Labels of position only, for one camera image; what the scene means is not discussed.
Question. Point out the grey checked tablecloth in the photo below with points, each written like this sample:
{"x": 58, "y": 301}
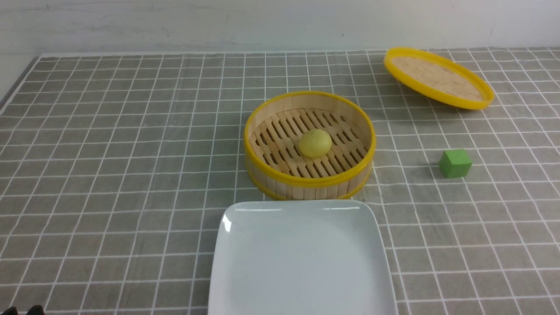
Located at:
{"x": 115, "y": 172}

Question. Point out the black object at corner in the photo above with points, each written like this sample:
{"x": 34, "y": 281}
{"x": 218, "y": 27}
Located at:
{"x": 34, "y": 310}

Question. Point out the yellow steamed bun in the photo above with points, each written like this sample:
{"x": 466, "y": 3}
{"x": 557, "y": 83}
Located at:
{"x": 315, "y": 143}

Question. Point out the green cube block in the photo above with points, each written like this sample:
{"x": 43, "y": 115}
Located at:
{"x": 455, "y": 163}

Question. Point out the white square plate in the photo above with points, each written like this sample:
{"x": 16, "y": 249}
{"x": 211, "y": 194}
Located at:
{"x": 317, "y": 257}

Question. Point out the yellow bamboo steamer basket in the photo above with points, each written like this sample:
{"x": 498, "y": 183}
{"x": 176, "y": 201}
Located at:
{"x": 275, "y": 163}

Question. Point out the yellow bamboo steamer lid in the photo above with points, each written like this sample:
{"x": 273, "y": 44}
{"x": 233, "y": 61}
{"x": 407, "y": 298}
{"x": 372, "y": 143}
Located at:
{"x": 438, "y": 78}

